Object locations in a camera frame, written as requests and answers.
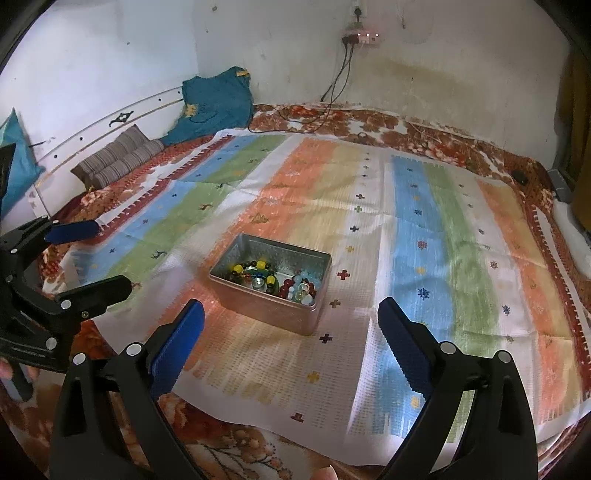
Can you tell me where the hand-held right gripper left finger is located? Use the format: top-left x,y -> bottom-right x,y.
48,300 -> 205,480

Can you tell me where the white headboard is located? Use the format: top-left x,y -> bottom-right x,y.
28,85 -> 185,217

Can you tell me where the dark red bead bracelet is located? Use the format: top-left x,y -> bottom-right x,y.
278,276 -> 317,302

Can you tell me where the light blue bead bracelet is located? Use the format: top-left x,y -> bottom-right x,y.
288,271 -> 325,305

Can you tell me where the striped brown cushion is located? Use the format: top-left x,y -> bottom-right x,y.
71,124 -> 166,189

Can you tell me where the teal pillow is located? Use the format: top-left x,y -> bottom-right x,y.
0,108 -> 47,217

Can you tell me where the teal garment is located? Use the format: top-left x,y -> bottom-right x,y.
161,67 -> 254,146

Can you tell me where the silver metal tin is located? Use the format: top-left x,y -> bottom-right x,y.
209,233 -> 333,337

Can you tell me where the grey box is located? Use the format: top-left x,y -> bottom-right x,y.
547,168 -> 574,202

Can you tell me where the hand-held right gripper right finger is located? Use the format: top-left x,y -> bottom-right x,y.
378,298 -> 539,480

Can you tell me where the person's left hand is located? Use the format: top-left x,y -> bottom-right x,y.
0,359 -> 37,385

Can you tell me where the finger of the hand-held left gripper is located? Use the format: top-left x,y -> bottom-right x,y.
0,219 -> 101,278
55,275 -> 134,319

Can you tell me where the pink power strip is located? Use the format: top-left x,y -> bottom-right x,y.
342,28 -> 382,47

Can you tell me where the yellow hanging cloth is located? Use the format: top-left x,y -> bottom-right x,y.
556,44 -> 591,139

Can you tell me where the pale crystal bead bracelet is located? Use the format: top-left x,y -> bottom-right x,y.
293,282 -> 319,306

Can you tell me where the yellow and brown bead bracelet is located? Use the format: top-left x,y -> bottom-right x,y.
228,258 -> 278,282

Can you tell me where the multicoloured small bead bracelet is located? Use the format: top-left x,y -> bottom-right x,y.
240,268 -> 278,292

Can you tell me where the black cable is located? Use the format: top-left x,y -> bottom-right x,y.
320,44 -> 352,103
276,44 -> 355,136

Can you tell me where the striped printed mat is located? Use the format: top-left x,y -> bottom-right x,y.
60,131 -> 589,462

